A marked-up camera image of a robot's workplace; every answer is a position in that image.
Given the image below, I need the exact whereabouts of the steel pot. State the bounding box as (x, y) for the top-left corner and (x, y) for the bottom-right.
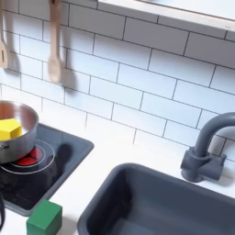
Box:
(0, 100), (40, 165)

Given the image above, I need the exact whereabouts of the yellow block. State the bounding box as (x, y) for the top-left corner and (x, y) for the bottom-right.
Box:
(0, 117), (23, 141)

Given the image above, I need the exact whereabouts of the green block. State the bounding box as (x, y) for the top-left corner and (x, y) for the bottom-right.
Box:
(26, 199), (63, 235)

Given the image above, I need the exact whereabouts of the black toy stove top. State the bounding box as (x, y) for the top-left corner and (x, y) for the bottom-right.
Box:
(0, 122), (95, 218)

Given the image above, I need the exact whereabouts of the wooden spoon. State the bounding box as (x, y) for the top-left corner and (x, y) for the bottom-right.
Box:
(47, 0), (63, 84)

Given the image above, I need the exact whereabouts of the grey tap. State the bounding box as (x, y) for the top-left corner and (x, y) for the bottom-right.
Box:
(180, 111), (235, 184)

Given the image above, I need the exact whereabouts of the dark grey sink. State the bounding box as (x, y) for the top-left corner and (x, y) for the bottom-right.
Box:
(76, 162), (235, 235)

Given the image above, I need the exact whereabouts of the light wooden shelf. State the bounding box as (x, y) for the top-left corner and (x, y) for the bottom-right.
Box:
(96, 0), (235, 33)

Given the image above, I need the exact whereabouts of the wooden slotted spatula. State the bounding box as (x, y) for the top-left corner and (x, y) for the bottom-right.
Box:
(0, 0), (9, 70)

